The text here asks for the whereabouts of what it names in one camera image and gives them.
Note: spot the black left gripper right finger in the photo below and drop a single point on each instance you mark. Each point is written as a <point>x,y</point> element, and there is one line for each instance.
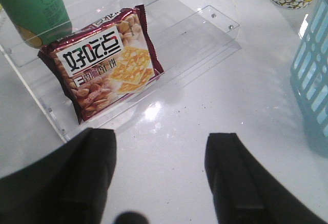
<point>244,191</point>

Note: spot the clear acrylic left shelf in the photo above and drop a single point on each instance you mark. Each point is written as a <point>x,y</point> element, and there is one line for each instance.
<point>184,33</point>

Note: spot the light blue plastic basket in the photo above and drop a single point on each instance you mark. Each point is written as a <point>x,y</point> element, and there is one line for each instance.
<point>309,79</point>

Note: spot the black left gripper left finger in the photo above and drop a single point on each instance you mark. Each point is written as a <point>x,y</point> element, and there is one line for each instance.
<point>70,185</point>

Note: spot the green snack canister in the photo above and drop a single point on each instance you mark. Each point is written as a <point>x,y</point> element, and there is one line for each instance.
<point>39,22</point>

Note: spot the dark red biscuit packet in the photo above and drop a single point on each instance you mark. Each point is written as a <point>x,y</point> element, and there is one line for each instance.
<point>105,62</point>

